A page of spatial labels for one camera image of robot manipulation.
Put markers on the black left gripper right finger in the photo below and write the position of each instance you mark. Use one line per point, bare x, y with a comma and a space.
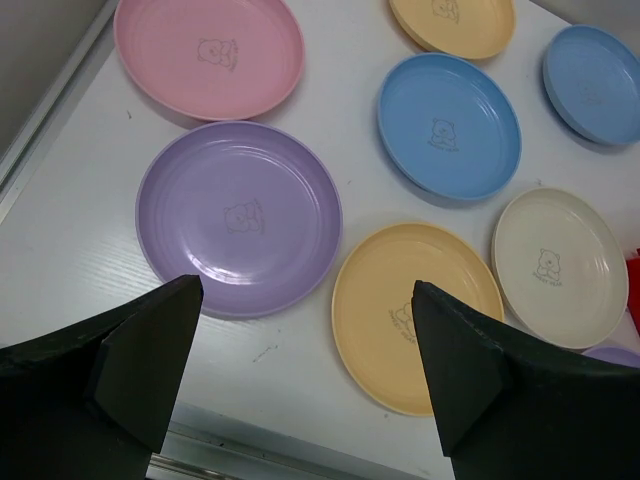
510, 406

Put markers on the pink plastic plate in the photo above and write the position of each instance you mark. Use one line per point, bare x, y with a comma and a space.
211, 60

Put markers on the purple plastic plate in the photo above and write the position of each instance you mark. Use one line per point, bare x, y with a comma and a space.
248, 209
614, 355

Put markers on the cream plastic plate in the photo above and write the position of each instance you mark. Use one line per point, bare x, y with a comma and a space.
561, 270

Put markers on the yellow plastic plate rear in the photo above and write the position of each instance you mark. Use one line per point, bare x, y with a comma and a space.
469, 29

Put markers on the red plastic bin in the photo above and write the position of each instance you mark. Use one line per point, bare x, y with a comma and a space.
633, 303

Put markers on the yellow plastic plate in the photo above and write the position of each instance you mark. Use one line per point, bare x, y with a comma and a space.
372, 318
469, 29

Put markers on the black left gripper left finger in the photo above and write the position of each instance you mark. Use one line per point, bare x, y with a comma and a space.
94, 400

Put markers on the aluminium table frame rail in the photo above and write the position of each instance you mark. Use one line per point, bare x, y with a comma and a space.
44, 124

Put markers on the blue plastic plate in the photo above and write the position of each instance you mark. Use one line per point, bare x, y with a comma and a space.
448, 127
592, 80

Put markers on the yellow plastic plate front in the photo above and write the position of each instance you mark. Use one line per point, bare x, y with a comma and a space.
372, 318

